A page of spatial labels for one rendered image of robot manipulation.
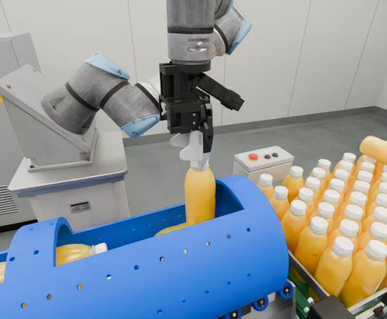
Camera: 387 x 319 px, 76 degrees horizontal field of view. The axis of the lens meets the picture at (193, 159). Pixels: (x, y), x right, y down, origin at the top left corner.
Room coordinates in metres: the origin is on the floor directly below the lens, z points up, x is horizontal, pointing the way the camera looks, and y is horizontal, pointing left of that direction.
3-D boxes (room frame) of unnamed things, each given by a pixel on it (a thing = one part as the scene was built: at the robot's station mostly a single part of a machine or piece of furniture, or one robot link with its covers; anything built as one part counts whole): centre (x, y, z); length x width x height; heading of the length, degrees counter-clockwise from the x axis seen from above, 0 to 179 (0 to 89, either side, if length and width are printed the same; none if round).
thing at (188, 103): (0.45, 0.01, 1.43); 0.09 x 0.08 x 0.12; 112
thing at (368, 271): (0.39, -0.42, 0.99); 0.07 x 0.07 x 0.19
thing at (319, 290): (0.50, -0.26, 0.96); 0.40 x 0.01 x 0.03; 22
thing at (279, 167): (0.81, -0.27, 1.05); 0.20 x 0.10 x 0.10; 112
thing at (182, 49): (0.45, 0.00, 1.51); 0.08 x 0.08 x 0.05
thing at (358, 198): (0.57, -0.48, 1.09); 0.04 x 0.04 x 0.02
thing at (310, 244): (0.46, -0.32, 0.99); 0.07 x 0.07 x 0.19
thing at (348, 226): (0.45, -0.39, 1.09); 0.04 x 0.04 x 0.02
